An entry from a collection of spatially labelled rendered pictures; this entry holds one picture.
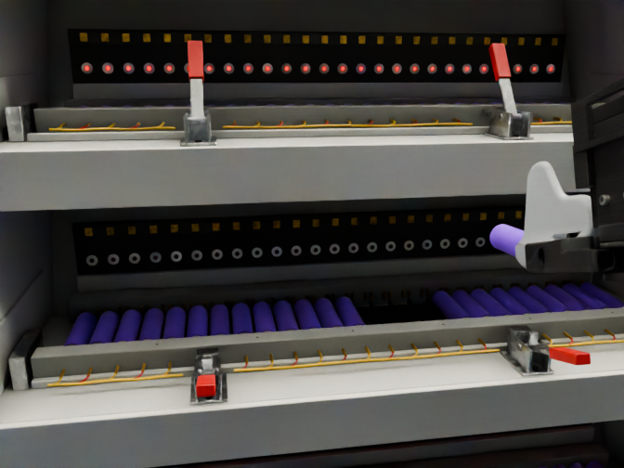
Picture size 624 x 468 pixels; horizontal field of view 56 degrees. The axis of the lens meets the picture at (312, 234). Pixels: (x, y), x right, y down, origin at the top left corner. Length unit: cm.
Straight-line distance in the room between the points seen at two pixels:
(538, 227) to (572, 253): 7
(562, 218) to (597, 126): 5
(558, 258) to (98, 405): 34
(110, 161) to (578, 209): 32
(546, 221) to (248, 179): 23
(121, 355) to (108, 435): 7
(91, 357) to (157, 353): 5
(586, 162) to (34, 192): 37
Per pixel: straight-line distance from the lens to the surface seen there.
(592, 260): 27
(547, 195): 33
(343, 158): 48
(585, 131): 29
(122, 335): 54
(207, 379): 42
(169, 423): 47
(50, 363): 52
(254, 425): 47
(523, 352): 53
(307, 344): 50
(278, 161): 47
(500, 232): 42
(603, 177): 29
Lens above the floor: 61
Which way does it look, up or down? 4 degrees up
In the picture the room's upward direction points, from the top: 3 degrees counter-clockwise
